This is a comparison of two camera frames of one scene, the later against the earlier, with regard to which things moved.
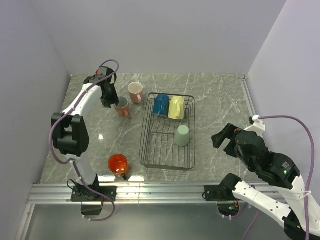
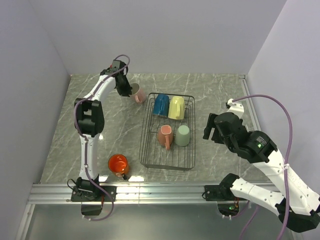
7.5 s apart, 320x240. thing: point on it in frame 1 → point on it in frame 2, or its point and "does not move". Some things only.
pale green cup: [182, 136] does not move
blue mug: [161, 105] does not move
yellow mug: [177, 108] does not move
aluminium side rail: [250, 99] does not move
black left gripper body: [111, 98] → [124, 88]
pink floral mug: [122, 108] → [165, 136]
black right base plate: [217, 193] does not move
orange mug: [118, 164] does not move
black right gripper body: [249, 163] → [216, 135]
